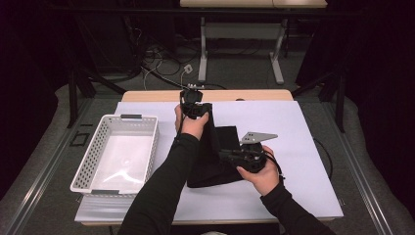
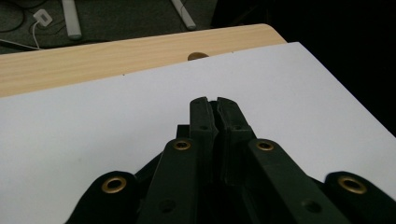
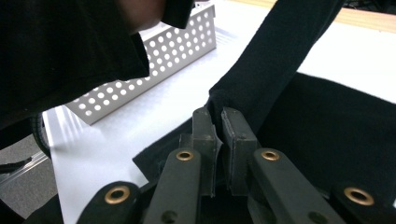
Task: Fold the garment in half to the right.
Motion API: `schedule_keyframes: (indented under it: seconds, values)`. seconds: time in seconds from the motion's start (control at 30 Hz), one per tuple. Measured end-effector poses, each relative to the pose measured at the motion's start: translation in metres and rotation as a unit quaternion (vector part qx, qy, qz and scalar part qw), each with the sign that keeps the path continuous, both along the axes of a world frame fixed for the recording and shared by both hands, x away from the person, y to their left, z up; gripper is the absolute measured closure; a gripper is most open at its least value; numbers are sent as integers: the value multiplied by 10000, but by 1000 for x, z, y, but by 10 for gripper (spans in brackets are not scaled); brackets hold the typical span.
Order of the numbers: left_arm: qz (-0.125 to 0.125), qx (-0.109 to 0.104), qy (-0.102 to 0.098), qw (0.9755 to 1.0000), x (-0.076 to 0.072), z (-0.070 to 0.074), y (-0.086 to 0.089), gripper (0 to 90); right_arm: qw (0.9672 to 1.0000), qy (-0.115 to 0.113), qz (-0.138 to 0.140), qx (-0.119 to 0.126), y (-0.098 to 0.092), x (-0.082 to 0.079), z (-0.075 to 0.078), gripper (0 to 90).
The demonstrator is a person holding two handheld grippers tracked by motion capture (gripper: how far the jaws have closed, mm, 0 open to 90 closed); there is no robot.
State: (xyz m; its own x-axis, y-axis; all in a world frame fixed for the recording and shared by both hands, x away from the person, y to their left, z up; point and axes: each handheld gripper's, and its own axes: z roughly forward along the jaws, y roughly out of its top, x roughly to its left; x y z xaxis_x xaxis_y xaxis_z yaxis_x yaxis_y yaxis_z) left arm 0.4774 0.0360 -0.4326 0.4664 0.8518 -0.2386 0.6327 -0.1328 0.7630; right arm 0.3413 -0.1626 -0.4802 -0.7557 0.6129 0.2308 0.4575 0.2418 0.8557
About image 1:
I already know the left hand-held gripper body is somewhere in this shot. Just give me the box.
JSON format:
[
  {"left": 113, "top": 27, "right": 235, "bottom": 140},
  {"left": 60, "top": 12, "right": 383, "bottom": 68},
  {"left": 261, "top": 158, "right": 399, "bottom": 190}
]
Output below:
[{"left": 179, "top": 83, "right": 210, "bottom": 120}]

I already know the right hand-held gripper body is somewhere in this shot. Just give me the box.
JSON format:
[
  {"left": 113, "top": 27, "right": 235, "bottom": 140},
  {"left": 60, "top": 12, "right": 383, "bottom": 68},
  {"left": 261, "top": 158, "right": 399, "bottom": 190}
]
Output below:
[{"left": 228, "top": 131, "right": 279, "bottom": 174}]

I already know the black tank top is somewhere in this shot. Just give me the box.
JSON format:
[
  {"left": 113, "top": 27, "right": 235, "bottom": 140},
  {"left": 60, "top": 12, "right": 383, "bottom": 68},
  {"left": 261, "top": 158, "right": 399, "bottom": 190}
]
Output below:
[{"left": 186, "top": 102, "right": 245, "bottom": 189}]

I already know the white perforated plastic basket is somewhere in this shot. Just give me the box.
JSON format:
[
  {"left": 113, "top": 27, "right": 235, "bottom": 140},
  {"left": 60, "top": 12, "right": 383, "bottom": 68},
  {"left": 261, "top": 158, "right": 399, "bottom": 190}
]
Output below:
[{"left": 69, "top": 114, "right": 160, "bottom": 200}]

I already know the person's left hand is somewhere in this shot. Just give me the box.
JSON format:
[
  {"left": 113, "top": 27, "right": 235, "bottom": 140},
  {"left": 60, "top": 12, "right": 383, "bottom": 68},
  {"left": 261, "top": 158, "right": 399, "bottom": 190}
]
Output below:
[{"left": 174, "top": 104, "right": 210, "bottom": 141}]

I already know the person's right hand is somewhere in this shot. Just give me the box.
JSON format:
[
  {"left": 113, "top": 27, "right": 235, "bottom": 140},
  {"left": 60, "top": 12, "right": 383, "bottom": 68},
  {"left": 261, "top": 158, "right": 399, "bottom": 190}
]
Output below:
[{"left": 236, "top": 145, "right": 281, "bottom": 197}]

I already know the white table mat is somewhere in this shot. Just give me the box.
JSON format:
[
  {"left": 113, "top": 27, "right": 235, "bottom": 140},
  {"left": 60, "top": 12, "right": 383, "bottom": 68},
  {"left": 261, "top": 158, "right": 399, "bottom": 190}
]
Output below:
[{"left": 73, "top": 100, "right": 345, "bottom": 223}]

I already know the black metal stand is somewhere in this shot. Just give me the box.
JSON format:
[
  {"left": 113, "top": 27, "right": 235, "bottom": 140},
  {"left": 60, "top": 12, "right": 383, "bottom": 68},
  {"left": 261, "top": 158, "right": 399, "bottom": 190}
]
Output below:
[
  {"left": 67, "top": 65, "right": 127, "bottom": 129},
  {"left": 291, "top": 70, "right": 346, "bottom": 133}
]

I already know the beige desk with white legs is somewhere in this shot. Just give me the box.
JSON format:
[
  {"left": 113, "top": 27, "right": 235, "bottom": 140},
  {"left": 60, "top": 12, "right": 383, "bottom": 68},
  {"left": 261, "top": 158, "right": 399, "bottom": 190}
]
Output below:
[{"left": 179, "top": 0, "right": 328, "bottom": 85}]

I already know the dark curtain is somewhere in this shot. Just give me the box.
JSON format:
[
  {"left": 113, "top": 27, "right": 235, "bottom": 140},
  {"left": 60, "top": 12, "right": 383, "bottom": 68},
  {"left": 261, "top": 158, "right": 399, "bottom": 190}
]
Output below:
[
  {"left": 0, "top": 0, "right": 76, "bottom": 200},
  {"left": 326, "top": 0, "right": 415, "bottom": 216}
]

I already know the right hand-held gripper cable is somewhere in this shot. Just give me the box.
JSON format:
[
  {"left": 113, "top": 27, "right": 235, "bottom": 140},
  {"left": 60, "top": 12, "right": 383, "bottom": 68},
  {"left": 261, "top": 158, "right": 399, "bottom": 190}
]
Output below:
[{"left": 265, "top": 151, "right": 286, "bottom": 184}]

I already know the hand-held gripper cable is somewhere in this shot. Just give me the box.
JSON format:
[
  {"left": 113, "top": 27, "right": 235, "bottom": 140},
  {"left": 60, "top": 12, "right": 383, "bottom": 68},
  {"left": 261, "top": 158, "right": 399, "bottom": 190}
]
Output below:
[
  {"left": 174, "top": 89, "right": 188, "bottom": 145},
  {"left": 265, "top": 151, "right": 286, "bottom": 184}
]

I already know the left hand-held gripper cable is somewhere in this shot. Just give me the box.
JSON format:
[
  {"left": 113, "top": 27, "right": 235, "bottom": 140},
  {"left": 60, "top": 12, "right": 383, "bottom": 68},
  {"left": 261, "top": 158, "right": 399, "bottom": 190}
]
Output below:
[{"left": 174, "top": 89, "right": 188, "bottom": 145}]

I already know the bundle of black floor cables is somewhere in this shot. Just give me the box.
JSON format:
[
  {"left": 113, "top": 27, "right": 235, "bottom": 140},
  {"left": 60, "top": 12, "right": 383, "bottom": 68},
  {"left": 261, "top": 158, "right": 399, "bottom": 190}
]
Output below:
[{"left": 128, "top": 27, "right": 229, "bottom": 91}]

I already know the white floor cable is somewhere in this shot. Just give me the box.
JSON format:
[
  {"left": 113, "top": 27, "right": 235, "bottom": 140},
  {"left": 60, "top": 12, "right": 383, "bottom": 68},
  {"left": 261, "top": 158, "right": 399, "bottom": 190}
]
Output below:
[{"left": 142, "top": 59, "right": 164, "bottom": 91}]

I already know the thin black cable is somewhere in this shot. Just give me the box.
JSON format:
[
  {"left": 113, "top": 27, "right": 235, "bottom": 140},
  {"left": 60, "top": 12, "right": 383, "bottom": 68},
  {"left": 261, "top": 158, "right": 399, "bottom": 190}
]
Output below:
[{"left": 312, "top": 136, "right": 334, "bottom": 180}]

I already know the aluminium floor rail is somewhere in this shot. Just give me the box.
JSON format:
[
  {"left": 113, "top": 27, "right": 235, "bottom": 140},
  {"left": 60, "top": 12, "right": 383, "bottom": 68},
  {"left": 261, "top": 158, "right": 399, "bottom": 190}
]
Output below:
[
  {"left": 321, "top": 101, "right": 395, "bottom": 235},
  {"left": 0, "top": 97, "right": 96, "bottom": 235}
]

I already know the black floor socket frame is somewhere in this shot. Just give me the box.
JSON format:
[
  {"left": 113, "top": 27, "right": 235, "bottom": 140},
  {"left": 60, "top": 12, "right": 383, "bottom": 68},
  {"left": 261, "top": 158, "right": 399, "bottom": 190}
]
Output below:
[{"left": 69, "top": 131, "right": 91, "bottom": 147}]

